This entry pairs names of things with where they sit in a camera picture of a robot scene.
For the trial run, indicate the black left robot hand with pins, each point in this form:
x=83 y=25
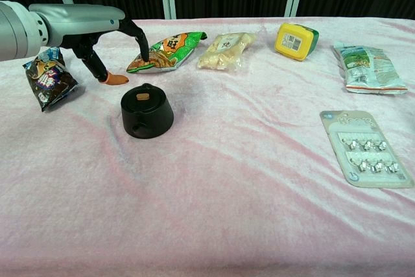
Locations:
x=81 y=27

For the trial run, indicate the black teapot lid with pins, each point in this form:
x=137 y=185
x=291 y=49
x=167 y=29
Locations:
x=143 y=98

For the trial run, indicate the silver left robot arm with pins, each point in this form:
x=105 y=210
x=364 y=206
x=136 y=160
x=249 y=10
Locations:
x=13 y=30

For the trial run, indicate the black teapot body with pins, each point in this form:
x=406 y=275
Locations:
x=147 y=118

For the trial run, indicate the dark blue snack bag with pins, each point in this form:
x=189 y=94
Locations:
x=48 y=79

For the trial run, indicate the green orange snack bag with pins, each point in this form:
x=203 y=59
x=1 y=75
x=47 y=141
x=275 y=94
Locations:
x=162 y=53

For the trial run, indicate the clear bag of pale snacks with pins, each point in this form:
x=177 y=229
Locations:
x=223 y=51

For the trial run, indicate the pink plush table cloth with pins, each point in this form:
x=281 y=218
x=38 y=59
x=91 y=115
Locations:
x=227 y=176

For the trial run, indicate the yellow green plastic box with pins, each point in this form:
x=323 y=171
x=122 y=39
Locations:
x=293 y=41

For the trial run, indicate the white green snack bag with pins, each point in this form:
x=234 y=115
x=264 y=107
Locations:
x=369 y=69

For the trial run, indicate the blister card of hooks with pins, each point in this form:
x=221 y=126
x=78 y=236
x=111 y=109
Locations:
x=366 y=150

